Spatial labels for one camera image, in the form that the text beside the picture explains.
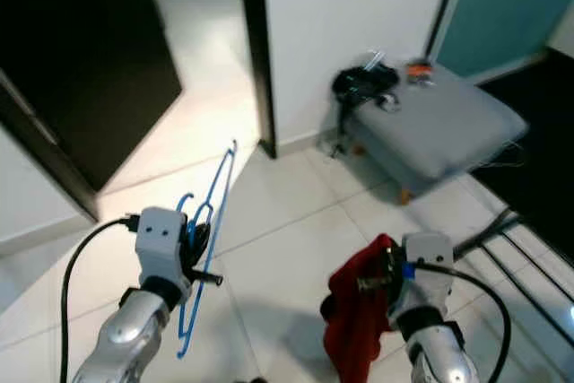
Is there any black bag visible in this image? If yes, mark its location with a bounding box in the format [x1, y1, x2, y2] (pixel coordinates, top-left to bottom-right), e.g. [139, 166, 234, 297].
[329, 61, 401, 134]

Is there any grey ottoman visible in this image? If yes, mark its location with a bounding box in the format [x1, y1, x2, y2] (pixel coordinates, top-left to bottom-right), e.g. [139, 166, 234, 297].
[343, 65, 531, 205]

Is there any red shirt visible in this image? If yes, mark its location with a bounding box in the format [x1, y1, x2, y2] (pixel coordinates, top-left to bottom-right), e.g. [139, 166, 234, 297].
[320, 233, 401, 383]

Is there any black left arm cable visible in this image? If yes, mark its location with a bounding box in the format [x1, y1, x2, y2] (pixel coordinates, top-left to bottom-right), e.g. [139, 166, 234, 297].
[60, 214, 141, 383]

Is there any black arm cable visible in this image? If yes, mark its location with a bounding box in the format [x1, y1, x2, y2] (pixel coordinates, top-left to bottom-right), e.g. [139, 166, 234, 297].
[60, 214, 141, 383]
[413, 260, 513, 383]

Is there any small orange item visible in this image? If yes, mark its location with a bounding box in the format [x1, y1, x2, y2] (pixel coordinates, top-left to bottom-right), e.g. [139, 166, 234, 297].
[405, 59, 437, 89]

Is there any black door frame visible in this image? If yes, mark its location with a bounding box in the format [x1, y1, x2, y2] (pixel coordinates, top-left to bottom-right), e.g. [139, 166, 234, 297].
[237, 0, 278, 161]

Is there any blue plastic hanger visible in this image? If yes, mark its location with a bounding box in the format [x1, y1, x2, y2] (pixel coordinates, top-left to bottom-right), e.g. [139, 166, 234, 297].
[174, 138, 239, 361]

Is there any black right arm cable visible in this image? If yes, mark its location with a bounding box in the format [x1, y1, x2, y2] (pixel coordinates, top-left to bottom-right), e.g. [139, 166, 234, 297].
[413, 260, 513, 383]

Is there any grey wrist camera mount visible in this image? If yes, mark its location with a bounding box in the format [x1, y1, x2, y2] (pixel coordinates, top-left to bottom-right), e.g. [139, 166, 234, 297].
[399, 231, 455, 313]
[135, 207, 192, 284]

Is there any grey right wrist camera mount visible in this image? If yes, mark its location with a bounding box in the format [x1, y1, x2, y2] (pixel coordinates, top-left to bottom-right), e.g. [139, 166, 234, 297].
[399, 231, 455, 313]

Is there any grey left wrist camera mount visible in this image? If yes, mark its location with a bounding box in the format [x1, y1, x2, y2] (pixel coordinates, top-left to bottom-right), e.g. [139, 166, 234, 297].
[135, 207, 192, 284]

